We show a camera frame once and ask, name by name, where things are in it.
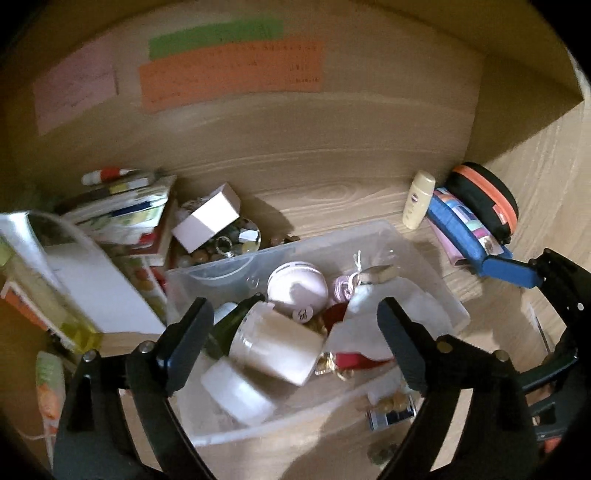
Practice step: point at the green orange tube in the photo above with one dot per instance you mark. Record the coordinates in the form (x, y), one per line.
(50, 387)

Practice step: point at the blue pencil case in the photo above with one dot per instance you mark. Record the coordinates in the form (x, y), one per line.
(466, 230)

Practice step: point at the clear bowl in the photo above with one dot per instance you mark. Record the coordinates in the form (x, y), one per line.
(231, 244)

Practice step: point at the fruit print packet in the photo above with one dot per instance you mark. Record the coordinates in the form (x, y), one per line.
(145, 281)

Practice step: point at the white tissue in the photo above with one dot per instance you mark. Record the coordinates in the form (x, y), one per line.
(364, 314)

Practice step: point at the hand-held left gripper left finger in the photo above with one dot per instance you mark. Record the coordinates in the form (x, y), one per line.
(182, 353)

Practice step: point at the white cylindrical container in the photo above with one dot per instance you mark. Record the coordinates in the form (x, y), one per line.
(277, 344)

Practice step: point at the orange box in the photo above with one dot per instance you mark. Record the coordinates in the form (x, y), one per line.
(21, 304)

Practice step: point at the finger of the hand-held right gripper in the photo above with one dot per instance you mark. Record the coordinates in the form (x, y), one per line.
(547, 376)
(508, 272)

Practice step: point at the green paper note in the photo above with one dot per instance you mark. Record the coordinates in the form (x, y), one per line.
(217, 36)

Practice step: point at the white folded paper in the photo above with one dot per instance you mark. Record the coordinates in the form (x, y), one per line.
(92, 286)

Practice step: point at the small white box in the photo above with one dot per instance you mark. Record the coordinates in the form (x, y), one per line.
(205, 219)

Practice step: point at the black orange round case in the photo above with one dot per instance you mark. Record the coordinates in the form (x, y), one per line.
(485, 198)

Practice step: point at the clear plastic storage box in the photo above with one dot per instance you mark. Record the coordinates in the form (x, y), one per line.
(323, 406)

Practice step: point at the pink cream jar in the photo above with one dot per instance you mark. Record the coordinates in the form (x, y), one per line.
(295, 286)

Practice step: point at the white red glue stick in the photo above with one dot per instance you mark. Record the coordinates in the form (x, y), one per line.
(108, 175)

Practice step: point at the red pouch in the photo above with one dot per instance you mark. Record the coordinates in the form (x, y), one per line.
(353, 360)

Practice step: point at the white round jar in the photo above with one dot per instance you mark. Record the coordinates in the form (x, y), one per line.
(238, 392)

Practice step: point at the pink paper note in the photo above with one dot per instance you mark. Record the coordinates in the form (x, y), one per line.
(74, 85)

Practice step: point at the green spray bottle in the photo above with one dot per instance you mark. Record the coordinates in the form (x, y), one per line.
(228, 327)

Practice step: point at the stack of books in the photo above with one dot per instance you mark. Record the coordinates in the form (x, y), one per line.
(134, 212)

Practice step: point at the orange paper note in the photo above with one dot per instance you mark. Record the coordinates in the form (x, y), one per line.
(231, 76)

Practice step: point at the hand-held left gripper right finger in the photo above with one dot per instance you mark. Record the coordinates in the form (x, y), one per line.
(406, 350)

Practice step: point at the pink pouch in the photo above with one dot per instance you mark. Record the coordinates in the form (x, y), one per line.
(447, 244)

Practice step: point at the yellow green bottle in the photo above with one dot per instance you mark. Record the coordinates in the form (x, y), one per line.
(55, 314)

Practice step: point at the cream sunscreen bottle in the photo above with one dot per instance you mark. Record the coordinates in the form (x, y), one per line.
(419, 201)

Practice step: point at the gold foil wrapper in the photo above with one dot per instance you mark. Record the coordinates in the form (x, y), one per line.
(330, 364)

